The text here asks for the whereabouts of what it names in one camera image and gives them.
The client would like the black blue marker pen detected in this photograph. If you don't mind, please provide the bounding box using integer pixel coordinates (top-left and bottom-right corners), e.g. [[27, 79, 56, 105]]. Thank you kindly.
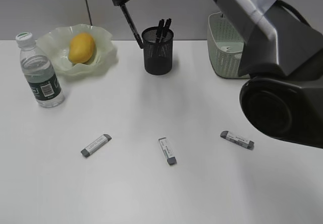
[[160, 18, 172, 43]]

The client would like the yellow mango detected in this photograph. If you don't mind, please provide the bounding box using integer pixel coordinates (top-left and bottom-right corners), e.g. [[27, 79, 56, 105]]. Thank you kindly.
[[68, 33, 95, 64]]

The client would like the clear water bottle green label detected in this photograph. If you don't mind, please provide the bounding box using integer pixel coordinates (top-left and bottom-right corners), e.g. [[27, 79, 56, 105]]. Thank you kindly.
[[16, 32, 65, 108]]

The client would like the waste paper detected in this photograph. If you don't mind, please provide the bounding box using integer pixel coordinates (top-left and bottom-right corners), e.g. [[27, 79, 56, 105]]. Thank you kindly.
[[221, 46, 232, 53]]

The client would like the grey white eraser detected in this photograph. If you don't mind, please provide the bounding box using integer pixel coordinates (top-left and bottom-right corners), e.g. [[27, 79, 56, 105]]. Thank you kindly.
[[220, 131, 254, 150], [158, 137, 177, 165], [81, 134, 112, 158]]

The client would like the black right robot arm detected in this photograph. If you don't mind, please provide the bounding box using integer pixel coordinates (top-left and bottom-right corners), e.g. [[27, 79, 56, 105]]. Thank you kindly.
[[213, 0, 322, 148]]

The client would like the black mesh pen holder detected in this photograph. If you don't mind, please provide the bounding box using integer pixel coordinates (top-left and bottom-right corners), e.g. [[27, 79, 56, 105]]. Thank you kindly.
[[142, 27, 174, 75]]

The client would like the pale green wavy glass plate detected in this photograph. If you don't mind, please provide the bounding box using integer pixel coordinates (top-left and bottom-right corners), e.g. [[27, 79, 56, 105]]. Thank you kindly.
[[37, 24, 118, 78]]

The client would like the pale green woven plastic basket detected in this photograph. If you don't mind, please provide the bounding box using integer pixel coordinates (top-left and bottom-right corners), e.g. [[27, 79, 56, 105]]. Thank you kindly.
[[207, 12, 250, 79]]

